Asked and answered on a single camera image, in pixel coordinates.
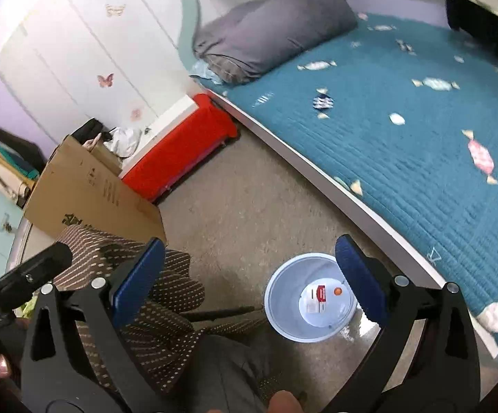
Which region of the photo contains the white plastic trash bin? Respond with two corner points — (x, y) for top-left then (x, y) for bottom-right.
(264, 253), (357, 343)

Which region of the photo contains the brown cardboard box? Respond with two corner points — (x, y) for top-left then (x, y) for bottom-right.
(24, 136), (167, 242)

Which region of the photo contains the white plastic bag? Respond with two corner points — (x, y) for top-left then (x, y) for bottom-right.
(104, 128), (143, 159)

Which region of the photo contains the teal candy-print bed sheet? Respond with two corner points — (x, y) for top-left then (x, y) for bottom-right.
(208, 14), (498, 346)

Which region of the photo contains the red covered bench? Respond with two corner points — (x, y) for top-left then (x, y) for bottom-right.
(122, 93), (239, 202)

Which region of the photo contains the white wardrobe with butterflies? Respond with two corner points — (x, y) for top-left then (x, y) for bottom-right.
(0, 0), (197, 141)

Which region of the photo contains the black clothing on bed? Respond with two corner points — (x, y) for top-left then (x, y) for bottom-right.
(445, 0), (498, 57)

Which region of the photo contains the grey folded quilt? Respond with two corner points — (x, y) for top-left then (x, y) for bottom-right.
(193, 0), (357, 85)

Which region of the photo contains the white bed frame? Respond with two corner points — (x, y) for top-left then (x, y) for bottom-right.
(206, 88), (498, 357)

